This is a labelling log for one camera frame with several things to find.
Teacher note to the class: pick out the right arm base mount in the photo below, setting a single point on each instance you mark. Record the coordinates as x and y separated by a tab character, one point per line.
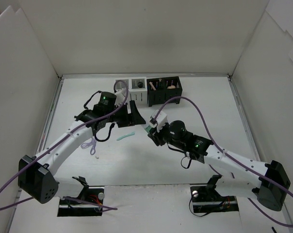
203	203

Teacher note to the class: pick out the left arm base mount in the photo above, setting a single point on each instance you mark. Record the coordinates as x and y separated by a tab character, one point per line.
73	208

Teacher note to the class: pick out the pink makeup applicator stick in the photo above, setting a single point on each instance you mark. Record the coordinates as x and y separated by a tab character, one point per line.
152	86

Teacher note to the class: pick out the beige beauty sponge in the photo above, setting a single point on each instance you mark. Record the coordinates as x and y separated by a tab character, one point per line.
171	87

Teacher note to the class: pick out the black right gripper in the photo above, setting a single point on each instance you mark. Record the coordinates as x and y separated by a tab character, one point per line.
154	137

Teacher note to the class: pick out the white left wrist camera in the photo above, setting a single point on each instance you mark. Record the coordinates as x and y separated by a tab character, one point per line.
120	97

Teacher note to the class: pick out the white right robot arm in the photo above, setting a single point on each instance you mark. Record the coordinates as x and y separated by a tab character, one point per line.
205	151

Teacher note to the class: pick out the teal eyebrow razor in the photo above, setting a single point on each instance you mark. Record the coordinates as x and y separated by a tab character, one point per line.
125	136

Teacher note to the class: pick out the white slotted organizer box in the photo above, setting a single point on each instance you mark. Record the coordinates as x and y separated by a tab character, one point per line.
139	95

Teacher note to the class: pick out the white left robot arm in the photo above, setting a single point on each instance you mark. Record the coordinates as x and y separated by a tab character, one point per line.
37	174

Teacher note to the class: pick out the black slotted organizer box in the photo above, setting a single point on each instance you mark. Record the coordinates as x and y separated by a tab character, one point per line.
161	96

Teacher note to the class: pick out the green white tube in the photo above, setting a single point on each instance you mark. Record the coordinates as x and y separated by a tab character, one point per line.
147	127

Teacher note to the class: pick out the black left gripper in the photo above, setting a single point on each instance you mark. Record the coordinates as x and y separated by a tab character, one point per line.
131	114

